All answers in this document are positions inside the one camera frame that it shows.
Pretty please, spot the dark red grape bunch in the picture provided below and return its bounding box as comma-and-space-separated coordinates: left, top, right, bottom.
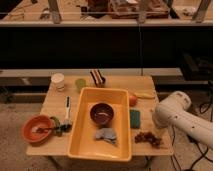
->
134, 132, 161, 148

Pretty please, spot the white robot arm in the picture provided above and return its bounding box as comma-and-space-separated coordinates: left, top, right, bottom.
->
152, 91, 213, 149

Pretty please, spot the striped cup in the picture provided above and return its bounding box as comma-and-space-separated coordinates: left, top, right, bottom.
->
90, 69, 106, 87

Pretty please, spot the green plastic cup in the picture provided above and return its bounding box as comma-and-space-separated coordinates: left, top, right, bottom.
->
75, 78, 86, 91

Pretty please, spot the white paper cup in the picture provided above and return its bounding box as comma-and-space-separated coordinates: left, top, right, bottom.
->
51, 73, 65, 91

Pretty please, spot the dark brown bowl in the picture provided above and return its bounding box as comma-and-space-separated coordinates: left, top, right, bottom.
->
90, 103, 114, 126

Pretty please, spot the orange fruit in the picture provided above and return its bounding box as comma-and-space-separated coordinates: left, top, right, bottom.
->
129, 94, 137, 107

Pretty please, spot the yellow banana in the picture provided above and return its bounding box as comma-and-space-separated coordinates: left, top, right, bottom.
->
135, 93, 155, 99

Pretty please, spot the green sponge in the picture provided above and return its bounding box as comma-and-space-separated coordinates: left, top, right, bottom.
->
130, 110, 140, 129

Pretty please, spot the yellow plastic tub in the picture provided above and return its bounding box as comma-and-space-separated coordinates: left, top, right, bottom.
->
68, 87, 132, 162

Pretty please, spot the grey crumpled cloth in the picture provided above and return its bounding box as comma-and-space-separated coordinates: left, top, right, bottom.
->
94, 128, 117, 144

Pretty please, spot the dark spoon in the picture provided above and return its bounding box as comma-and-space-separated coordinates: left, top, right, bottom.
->
36, 125, 66, 132

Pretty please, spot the green toy vegetable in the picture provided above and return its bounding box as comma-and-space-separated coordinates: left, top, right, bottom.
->
50, 116, 62, 136

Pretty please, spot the wooden table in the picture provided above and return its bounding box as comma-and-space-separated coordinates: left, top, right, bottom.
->
27, 76, 173, 162

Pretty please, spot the orange plastic bowl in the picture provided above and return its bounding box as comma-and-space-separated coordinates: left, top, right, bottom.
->
21, 115, 53, 144

